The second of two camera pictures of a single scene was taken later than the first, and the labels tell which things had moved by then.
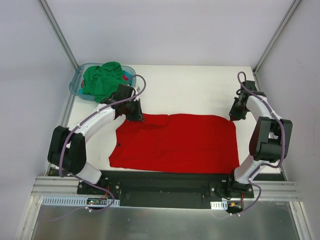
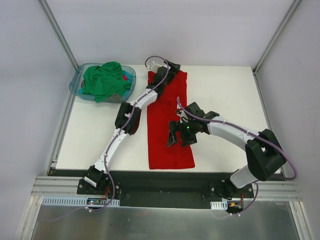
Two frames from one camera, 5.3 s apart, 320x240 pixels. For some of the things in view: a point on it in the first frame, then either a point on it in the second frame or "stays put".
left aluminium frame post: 55,26 stays put
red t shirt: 198,142 -> 159,116
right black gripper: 236,113 -> 181,132
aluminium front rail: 58,186 stays put
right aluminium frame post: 287,15 stays put
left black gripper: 135,111 -> 169,69
